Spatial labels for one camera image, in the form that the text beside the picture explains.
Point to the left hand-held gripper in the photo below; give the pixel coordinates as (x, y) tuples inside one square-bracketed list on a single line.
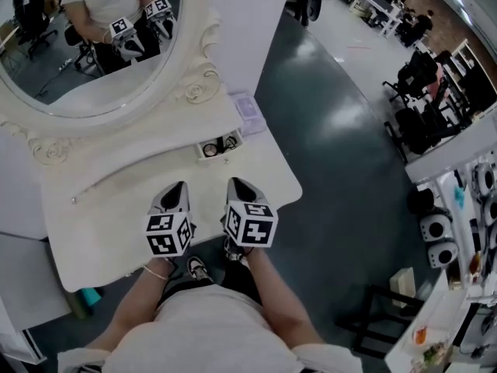
[(167, 235)]

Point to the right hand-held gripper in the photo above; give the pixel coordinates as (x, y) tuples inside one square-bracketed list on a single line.
[(252, 227)]

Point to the small white drawer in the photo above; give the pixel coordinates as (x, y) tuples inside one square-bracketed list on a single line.
[(221, 157)]

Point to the black makeup item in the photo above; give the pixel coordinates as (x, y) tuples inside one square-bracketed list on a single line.
[(229, 143)]

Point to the round pink makeup compact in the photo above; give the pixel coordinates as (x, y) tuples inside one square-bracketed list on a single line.
[(210, 150)]

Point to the person's left forearm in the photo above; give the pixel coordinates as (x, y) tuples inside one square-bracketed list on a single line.
[(132, 301)]

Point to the person's right forearm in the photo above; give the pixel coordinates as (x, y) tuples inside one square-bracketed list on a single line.
[(273, 290)]

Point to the white vanity table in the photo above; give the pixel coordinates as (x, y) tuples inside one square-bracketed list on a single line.
[(116, 224)]

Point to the teal object under vanity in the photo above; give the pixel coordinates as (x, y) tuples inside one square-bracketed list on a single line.
[(91, 297)]

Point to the person's right white sneaker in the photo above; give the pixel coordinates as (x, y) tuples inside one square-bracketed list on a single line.
[(235, 253)]

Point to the person's white sneaker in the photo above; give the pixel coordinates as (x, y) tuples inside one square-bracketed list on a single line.
[(199, 270), (235, 253)]

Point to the person's left white sneaker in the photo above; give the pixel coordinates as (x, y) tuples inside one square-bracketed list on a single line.
[(199, 270)]

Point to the person's black trousers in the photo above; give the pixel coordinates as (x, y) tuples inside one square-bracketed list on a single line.
[(240, 278)]

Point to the person's white shirt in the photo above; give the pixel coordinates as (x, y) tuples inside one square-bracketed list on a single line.
[(209, 332)]

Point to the white side cabinet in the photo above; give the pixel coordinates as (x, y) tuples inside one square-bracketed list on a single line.
[(23, 278)]

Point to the black square stool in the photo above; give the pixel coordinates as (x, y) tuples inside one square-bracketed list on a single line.
[(372, 325)]

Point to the small wooden box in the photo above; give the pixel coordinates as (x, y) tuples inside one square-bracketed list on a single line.
[(403, 286)]

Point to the black round object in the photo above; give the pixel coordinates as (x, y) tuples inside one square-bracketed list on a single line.
[(421, 200)]

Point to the white round device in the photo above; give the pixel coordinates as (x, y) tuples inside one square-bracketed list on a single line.
[(485, 179), (443, 255), (435, 227)]

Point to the black office chair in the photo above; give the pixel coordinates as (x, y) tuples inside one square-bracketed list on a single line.
[(417, 74), (419, 130)]

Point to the white shelf rack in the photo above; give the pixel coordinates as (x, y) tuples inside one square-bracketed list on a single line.
[(446, 325)]

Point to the row of white desks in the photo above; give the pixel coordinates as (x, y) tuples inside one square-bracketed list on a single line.
[(376, 2)]

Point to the oval mirror ornate white frame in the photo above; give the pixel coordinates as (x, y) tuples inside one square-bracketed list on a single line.
[(182, 103)]

